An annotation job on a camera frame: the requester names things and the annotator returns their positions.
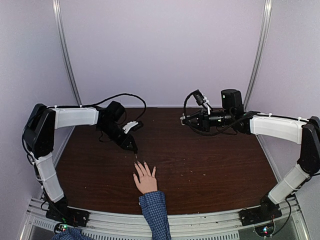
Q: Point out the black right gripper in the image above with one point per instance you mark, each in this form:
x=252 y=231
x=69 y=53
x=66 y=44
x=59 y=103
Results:
x=205 y=123

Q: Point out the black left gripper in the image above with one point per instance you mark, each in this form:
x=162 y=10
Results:
x=124 y=142

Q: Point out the clear nail polish bottle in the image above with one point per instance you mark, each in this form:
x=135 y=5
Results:
x=182 y=120

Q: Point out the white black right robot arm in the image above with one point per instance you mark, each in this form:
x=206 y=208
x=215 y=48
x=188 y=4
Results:
x=302 y=131

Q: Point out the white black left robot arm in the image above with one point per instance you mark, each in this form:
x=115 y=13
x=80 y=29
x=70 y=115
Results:
x=39 y=133

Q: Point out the mannequin hand with painted nails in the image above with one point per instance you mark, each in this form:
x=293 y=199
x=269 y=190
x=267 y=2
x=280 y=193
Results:
x=145 y=179

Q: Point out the blue checkered shirt sleeve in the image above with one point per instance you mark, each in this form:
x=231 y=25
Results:
x=154 y=210

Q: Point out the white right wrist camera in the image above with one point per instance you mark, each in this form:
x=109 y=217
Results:
x=202 y=100

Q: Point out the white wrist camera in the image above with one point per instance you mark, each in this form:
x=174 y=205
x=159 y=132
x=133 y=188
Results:
x=132 y=126
x=202 y=100

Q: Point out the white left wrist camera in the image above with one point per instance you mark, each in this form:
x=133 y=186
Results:
x=132 y=126

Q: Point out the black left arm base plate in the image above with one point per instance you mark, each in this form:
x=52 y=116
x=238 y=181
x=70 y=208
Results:
x=68 y=217

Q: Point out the slotted aluminium base rail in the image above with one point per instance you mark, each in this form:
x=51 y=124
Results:
x=225 y=225

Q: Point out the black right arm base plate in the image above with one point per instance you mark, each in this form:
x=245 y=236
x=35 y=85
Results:
x=260 y=216

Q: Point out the right aluminium frame post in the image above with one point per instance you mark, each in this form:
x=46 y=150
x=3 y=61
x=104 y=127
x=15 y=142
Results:
x=263 y=35

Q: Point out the aluminium frame post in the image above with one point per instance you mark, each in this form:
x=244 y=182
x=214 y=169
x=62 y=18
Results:
x=65 y=53
x=263 y=35

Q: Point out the left aluminium frame post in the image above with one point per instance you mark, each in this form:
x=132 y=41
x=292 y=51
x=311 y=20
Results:
x=65 y=53

